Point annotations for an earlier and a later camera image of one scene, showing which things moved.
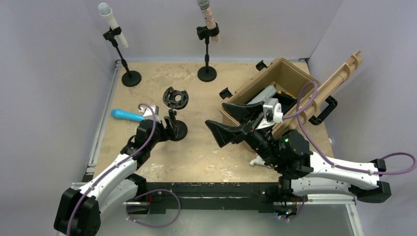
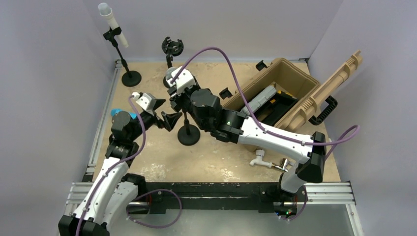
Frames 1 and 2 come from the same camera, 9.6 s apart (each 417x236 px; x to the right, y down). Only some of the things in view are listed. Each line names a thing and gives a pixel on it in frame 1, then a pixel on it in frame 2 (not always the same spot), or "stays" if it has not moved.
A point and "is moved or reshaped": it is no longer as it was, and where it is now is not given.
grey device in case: x=258 y=100 stays
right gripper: x=224 y=134 → x=179 y=98
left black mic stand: x=130 y=78 stays
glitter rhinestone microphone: x=209 y=17 → x=168 y=75
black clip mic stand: x=207 y=73 → x=188 y=134
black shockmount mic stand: x=177 y=99 is moved or reshaped
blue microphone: x=127 y=115 stays
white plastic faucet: x=258 y=161 stays
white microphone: x=105 y=11 stays
